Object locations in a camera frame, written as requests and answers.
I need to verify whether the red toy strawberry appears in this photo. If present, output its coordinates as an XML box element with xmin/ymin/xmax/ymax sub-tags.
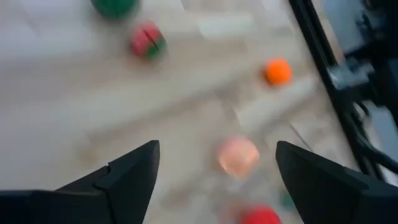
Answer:
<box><xmin>239</xmin><ymin>204</ymin><xmax>282</xmax><ymax>224</ymax></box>

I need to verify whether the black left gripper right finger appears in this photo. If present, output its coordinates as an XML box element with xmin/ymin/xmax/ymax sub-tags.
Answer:
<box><xmin>275</xmin><ymin>141</ymin><xmax>398</xmax><ymax>224</ymax></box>

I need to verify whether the red toy apple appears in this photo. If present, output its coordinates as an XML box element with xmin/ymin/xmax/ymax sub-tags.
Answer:
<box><xmin>129</xmin><ymin>20</ymin><xmax>168</xmax><ymax>60</ymax></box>

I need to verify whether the orange toy orange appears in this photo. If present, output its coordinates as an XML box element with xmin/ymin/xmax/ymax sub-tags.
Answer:
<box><xmin>263</xmin><ymin>57</ymin><xmax>293</xmax><ymax>86</ymax></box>

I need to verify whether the black aluminium table frame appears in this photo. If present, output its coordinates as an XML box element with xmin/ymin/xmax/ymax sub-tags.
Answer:
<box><xmin>288</xmin><ymin>0</ymin><xmax>398</xmax><ymax>187</ymax></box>

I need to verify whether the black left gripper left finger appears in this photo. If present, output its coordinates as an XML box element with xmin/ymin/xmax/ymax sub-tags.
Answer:
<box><xmin>0</xmin><ymin>139</ymin><xmax>160</xmax><ymax>224</ymax></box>

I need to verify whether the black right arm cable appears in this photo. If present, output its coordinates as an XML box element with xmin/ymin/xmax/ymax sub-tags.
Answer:
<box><xmin>348</xmin><ymin>102</ymin><xmax>398</xmax><ymax>175</ymax></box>

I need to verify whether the pink toy peach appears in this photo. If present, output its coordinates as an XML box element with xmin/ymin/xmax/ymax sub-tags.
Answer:
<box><xmin>217</xmin><ymin>135</ymin><xmax>261</xmax><ymax>180</ymax></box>

